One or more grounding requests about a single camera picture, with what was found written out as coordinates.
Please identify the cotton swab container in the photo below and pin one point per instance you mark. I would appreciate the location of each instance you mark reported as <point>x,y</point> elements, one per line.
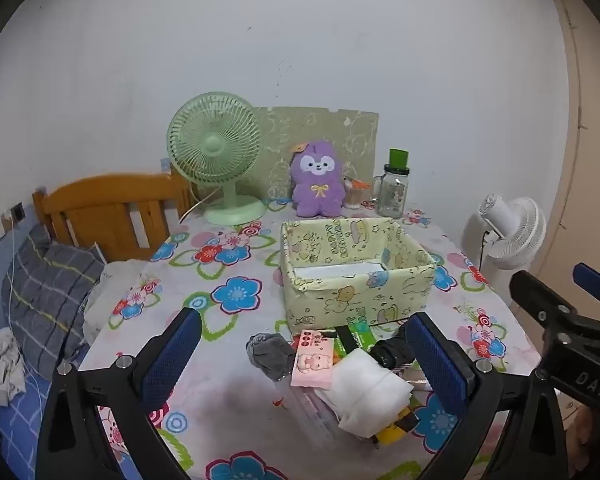
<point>354,199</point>

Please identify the printed cardboard panel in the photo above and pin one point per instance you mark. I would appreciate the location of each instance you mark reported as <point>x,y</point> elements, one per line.
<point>325,125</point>

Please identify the green printed tissue packet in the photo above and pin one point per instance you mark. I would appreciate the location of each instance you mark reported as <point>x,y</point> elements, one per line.
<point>366,335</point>

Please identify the grey sock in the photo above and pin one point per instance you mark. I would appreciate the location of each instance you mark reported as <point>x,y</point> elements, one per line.
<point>272,357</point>

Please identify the white cloth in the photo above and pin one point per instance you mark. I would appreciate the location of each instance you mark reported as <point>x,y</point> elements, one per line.
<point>367,390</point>

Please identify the purple plush toy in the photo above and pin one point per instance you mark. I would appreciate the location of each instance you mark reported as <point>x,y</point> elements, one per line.
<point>317,185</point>

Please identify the yellow black packet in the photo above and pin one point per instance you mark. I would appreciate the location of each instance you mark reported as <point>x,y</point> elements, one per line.
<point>395,427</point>

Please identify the yellow printed storage box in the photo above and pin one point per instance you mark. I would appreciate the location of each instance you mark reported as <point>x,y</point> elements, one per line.
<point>340,300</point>

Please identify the beige wooden wardrobe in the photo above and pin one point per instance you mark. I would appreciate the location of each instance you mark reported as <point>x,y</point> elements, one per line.
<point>595,135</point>

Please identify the glass mug jar green lid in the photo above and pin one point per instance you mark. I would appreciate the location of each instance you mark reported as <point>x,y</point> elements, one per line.
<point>391,195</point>

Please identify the green desk fan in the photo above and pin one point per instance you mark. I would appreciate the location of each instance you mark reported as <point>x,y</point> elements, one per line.
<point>212,145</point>

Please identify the white grey crumpled garment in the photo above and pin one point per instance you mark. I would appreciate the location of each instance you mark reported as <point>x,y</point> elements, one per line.
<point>0,365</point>

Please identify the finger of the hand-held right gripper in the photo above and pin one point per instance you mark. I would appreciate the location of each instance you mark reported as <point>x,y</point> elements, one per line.
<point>597,285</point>
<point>540,300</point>

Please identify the pink tissue packet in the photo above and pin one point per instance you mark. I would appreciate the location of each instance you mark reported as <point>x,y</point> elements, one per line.
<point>312,360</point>

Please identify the clear plastic bag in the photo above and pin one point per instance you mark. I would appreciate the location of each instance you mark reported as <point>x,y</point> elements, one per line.
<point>310,410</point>

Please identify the white standing fan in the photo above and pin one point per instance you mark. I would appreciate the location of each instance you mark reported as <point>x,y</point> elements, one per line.
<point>520,235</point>

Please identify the blue grid bedsheet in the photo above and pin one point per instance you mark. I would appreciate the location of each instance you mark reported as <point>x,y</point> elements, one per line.
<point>25,425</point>

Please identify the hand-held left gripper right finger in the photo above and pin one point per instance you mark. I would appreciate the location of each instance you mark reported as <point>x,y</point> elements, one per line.
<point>440,365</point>

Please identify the wall socket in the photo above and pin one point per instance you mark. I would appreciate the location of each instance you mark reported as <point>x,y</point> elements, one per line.
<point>18,212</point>

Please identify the floral tablecloth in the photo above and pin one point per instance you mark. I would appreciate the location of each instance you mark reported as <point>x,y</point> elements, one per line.
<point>205,280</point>

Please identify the grey plaid pillow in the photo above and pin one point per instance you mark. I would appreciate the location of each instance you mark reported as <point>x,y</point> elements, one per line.
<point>50,300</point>

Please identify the black plastic bag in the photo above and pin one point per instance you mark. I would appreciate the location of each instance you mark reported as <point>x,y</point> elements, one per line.
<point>392,352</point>

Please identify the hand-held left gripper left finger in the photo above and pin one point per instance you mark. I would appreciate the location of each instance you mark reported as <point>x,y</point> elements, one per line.
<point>172,355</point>

